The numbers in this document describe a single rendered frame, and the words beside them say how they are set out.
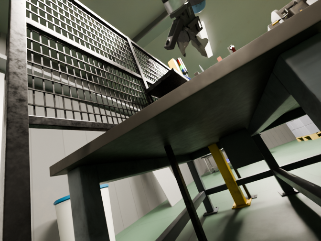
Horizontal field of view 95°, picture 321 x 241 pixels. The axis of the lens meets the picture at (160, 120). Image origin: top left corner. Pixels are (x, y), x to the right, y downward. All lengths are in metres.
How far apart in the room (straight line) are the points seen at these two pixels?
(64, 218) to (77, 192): 1.23
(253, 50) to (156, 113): 0.25
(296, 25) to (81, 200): 0.75
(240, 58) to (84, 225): 0.68
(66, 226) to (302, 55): 1.93
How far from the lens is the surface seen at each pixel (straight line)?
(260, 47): 0.40
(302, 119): 6.40
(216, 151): 1.82
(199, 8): 0.79
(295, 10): 1.22
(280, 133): 9.50
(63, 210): 1.88
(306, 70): 0.43
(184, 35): 0.70
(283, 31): 0.41
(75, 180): 0.68
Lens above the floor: 0.51
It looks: 21 degrees up
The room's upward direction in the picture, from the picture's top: 21 degrees counter-clockwise
